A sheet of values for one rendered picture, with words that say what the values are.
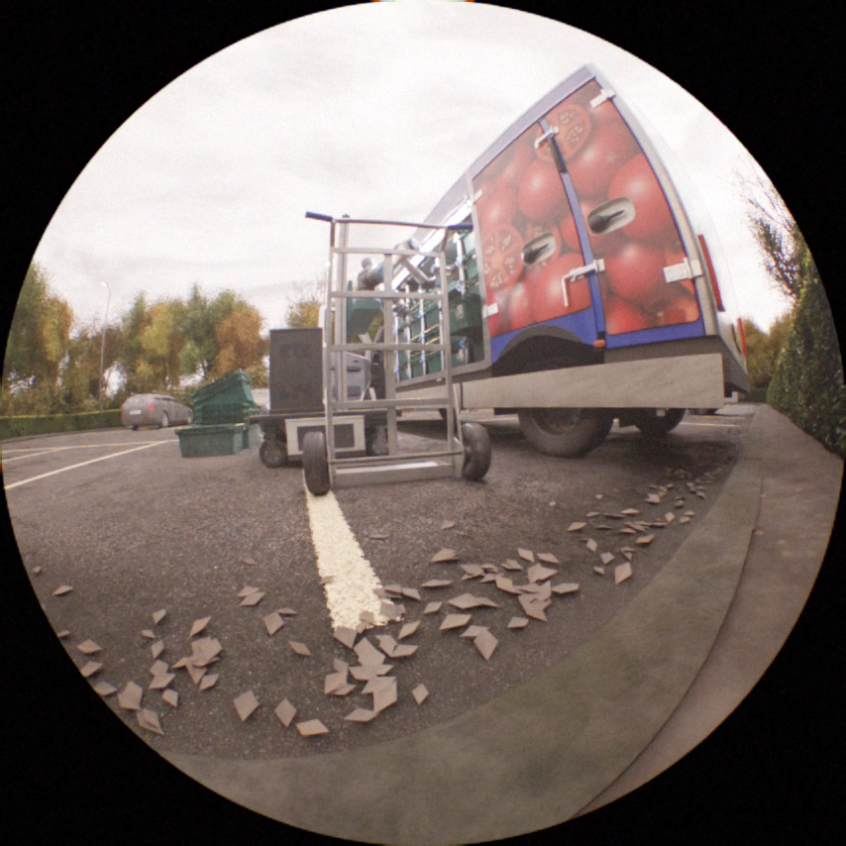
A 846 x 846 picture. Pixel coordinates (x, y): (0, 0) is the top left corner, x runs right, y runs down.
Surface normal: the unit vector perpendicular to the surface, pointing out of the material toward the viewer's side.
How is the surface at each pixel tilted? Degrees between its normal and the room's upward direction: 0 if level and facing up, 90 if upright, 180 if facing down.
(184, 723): 0
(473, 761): 0
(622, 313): 90
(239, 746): 0
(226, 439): 93
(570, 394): 90
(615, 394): 90
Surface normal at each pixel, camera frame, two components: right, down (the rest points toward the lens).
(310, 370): 0.33, 0.04
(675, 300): -0.91, 0.06
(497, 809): -0.04, -1.00
